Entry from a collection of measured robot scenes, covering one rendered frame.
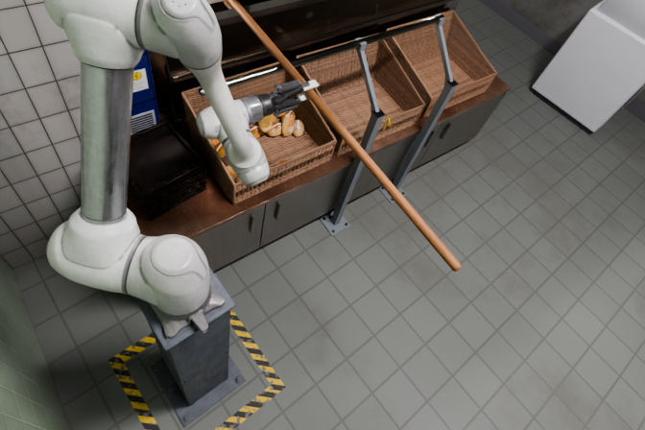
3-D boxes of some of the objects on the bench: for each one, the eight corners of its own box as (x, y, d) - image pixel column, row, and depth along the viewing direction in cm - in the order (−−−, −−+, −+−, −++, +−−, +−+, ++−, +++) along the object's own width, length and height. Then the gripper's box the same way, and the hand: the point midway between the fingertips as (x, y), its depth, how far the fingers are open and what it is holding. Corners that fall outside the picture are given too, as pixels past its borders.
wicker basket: (182, 132, 214) (178, 90, 192) (280, 98, 240) (286, 57, 217) (232, 207, 195) (233, 170, 173) (332, 160, 221) (345, 123, 199)
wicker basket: (370, 66, 269) (384, 27, 247) (436, 45, 294) (453, 8, 272) (421, 120, 250) (441, 83, 228) (487, 92, 275) (510, 57, 253)
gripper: (253, 80, 142) (314, 61, 153) (250, 117, 156) (306, 98, 167) (266, 95, 139) (325, 76, 150) (261, 131, 153) (317, 111, 164)
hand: (308, 90), depth 157 cm, fingers open, 4 cm apart
